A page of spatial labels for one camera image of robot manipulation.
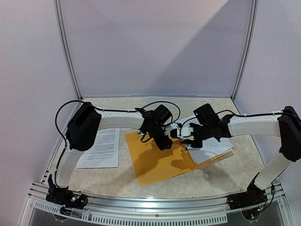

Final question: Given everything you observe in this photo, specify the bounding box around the right aluminium frame post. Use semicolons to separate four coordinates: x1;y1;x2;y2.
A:
230;0;258;101

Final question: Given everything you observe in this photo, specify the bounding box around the left aluminium frame post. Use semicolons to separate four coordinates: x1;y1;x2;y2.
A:
54;0;82;100

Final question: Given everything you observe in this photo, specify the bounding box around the aluminium frame post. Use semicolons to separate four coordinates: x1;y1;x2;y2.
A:
54;0;82;100
230;0;258;101

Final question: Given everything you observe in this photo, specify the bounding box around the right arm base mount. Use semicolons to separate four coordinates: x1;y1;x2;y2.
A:
227;184;276;212

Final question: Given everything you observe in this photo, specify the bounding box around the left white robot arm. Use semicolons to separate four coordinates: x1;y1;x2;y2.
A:
48;101;173;204

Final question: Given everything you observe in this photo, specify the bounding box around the aluminium front rail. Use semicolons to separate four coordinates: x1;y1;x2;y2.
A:
21;182;292;226

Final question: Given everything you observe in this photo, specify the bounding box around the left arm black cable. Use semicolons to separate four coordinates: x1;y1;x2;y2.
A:
55;100;85;146

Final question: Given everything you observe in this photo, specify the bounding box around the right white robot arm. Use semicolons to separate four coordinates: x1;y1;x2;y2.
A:
169;104;301;205

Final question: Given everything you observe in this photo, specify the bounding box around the orange file folder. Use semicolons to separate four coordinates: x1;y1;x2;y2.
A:
125;132;235;186

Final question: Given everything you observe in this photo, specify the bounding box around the stack of printed papers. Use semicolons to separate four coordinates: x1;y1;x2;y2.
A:
76;129;120;169

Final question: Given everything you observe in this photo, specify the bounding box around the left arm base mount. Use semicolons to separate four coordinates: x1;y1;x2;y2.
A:
46;174;88;210

